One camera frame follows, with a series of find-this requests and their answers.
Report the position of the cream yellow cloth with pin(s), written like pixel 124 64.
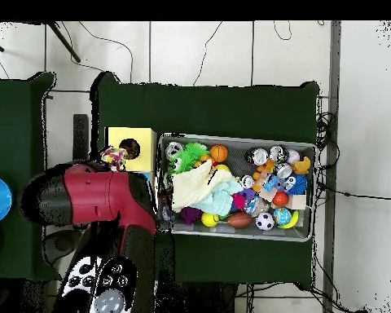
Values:
pixel 195 186

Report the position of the knotted polka dot cloth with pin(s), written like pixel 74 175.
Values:
pixel 114 156

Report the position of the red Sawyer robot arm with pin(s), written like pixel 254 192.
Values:
pixel 94 195

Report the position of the silver mesh bin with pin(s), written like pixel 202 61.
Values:
pixel 241 140

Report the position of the wooden three-hole box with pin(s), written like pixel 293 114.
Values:
pixel 146 143

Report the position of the green spiky puffer toy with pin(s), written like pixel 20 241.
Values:
pixel 187 155

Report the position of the orange toy basketball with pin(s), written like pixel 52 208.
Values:
pixel 219 153

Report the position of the light blue cloth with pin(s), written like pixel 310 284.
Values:
pixel 220 197

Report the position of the yellow smiley ball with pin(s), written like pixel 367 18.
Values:
pixel 210 220

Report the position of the brown toy football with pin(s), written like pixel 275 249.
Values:
pixel 239 220

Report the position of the black white soccer ball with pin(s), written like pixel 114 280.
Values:
pixel 265 221

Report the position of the blue globe ball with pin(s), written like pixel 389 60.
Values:
pixel 282 216

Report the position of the large blue spiky puffer toy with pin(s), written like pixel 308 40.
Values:
pixel 298 184

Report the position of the black standing panel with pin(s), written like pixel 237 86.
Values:
pixel 80 137

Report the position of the grey round floor stand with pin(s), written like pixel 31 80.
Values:
pixel 60 244

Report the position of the long black tripod leg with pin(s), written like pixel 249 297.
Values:
pixel 65 44

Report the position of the dark green side tablecloth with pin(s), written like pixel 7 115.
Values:
pixel 16 130

